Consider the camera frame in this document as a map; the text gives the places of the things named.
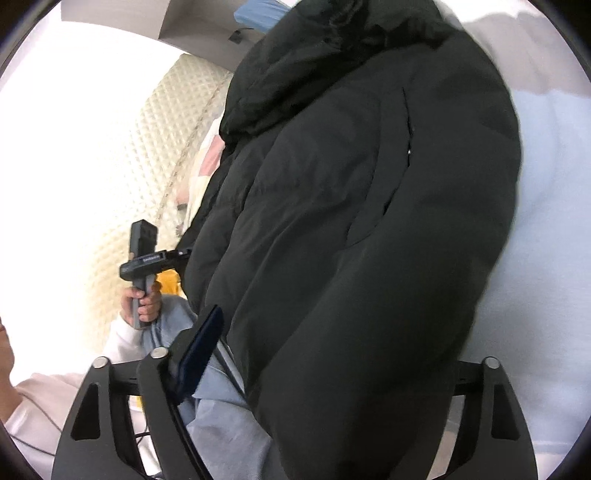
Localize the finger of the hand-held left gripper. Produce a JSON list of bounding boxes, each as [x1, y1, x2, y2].
[[159, 248, 193, 265]]

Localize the black puffer jacket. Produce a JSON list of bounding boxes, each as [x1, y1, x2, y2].
[[175, 0, 523, 480]]

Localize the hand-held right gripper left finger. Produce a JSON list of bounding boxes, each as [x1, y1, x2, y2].
[[51, 305, 225, 480]]

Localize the grey wardrobe cabinet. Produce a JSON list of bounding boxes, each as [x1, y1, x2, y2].
[[60, 0, 282, 75]]

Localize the person's white sweater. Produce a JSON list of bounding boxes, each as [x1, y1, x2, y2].
[[0, 370, 161, 480]]

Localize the person's left hand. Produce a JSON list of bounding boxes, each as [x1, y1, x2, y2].
[[120, 282, 164, 325]]

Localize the person's left forearm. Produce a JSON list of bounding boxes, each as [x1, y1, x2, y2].
[[102, 311, 145, 366]]

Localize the person's blue jeans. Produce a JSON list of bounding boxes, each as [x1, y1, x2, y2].
[[140, 294, 280, 480]]

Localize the cream quilted headboard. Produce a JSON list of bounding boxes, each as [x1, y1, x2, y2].
[[69, 53, 236, 324]]

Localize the yellow cloth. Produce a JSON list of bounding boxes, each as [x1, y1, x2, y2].
[[156, 271, 182, 297]]

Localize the patchwork pastel blanket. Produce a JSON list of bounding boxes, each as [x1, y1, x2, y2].
[[174, 0, 591, 464]]

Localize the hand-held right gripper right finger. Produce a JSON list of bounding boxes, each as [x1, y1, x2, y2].
[[442, 356, 539, 480]]

